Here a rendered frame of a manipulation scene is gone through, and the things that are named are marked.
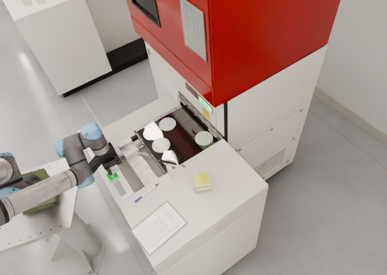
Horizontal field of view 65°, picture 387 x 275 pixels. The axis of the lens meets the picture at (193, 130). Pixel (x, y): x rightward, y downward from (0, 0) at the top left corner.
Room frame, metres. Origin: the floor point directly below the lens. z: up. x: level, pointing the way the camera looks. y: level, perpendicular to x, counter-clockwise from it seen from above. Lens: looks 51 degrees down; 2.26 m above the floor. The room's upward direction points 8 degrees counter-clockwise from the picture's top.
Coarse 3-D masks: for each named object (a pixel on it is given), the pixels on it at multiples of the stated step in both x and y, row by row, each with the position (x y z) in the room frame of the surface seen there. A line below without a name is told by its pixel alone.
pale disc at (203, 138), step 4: (200, 132) 1.08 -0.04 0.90; (204, 132) 1.07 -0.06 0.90; (208, 132) 1.07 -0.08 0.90; (196, 136) 1.05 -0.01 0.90; (200, 136) 1.05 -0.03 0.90; (204, 136) 1.04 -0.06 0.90; (208, 136) 1.04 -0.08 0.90; (212, 136) 1.04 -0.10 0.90; (196, 140) 1.02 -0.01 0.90; (200, 140) 1.02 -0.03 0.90; (204, 140) 1.02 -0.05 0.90; (208, 140) 1.01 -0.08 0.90; (212, 140) 1.01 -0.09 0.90; (200, 144) 0.99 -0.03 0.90; (204, 144) 0.99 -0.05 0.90
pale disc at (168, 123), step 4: (164, 120) 1.20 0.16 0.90; (168, 120) 1.20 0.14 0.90; (172, 120) 1.19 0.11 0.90; (160, 124) 1.18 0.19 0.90; (164, 124) 1.17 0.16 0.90; (168, 124) 1.17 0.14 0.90; (172, 124) 1.16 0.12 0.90; (164, 128) 1.14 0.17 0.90; (168, 128) 1.14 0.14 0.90; (172, 128) 1.13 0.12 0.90
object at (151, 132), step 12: (180, 108) 1.28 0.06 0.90; (180, 120) 1.19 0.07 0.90; (192, 120) 1.17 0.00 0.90; (144, 132) 1.13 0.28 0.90; (156, 132) 1.12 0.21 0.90; (168, 132) 1.11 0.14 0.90; (180, 132) 1.10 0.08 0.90; (192, 132) 1.08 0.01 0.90; (180, 144) 1.01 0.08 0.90; (192, 144) 1.00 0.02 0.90; (156, 156) 0.95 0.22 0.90; (168, 156) 0.94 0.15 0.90; (180, 156) 0.93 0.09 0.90; (192, 156) 0.92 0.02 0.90
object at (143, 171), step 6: (132, 144) 1.07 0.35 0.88; (120, 150) 1.05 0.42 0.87; (126, 150) 1.04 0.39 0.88; (132, 156) 0.99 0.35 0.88; (138, 156) 0.98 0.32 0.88; (132, 162) 0.95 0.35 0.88; (138, 162) 0.95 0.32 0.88; (144, 162) 0.94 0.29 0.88; (132, 168) 0.91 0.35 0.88; (138, 168) 0.91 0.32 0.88; (144, 168) 0.90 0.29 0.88; (150, 168) 0.90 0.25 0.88; (138, 174) 0.87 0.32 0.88; (144, 174) 0.86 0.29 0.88; (150, 174) 0.86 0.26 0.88; (144, 180) 0.83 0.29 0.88; (150, 180) 0.82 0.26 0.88; (144, 186) 0.80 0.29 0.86
